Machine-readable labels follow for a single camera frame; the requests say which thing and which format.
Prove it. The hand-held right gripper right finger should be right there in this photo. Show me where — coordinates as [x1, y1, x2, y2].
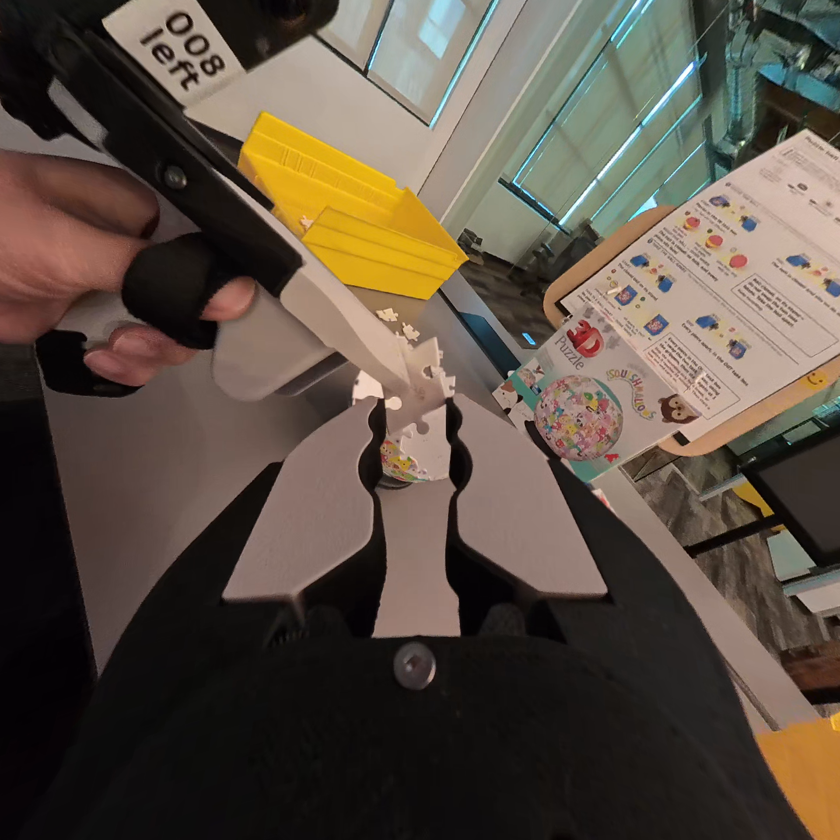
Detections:
[446, 392, 609, 636]

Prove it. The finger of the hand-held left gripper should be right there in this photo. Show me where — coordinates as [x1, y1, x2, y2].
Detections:
[281, 258, 414, 392]

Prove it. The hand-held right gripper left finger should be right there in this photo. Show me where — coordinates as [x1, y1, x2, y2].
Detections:
[222, 395, 388, 636]

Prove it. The single white puzzle piece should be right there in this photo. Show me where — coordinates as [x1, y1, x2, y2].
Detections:
[384, 336, 458, 421]

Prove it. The partly built puzzle ball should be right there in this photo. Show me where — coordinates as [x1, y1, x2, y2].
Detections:
[352, 371, 454, 485]

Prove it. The colourful puzzle box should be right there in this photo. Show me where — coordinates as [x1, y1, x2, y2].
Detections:
[492, 314, 704, 484]

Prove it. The yellow plastic bin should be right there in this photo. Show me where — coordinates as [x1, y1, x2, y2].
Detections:
[238, 112, 470, 301]
[755, 715, 840, 840]

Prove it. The person's dark clothing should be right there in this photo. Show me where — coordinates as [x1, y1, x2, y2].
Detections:
[0, 387, 99, 840]

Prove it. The white framed glass partition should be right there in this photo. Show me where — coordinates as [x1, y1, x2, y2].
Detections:
[315, 0, 716, 238]

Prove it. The white illustrated task sheet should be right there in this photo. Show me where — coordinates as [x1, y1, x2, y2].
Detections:
[558, 129, 840, 427]

